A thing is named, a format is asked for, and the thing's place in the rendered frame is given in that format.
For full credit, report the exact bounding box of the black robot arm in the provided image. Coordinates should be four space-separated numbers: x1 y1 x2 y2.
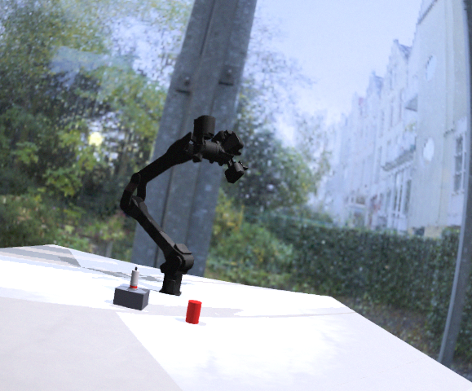
119 115 244 297

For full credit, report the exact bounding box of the red marker cap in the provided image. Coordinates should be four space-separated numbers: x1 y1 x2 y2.
185 300 202 324

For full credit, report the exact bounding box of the grey cylinder with red band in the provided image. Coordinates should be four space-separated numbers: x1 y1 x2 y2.
130 266 139 290

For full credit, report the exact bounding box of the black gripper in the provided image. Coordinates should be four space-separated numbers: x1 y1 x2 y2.
209 130 248 183

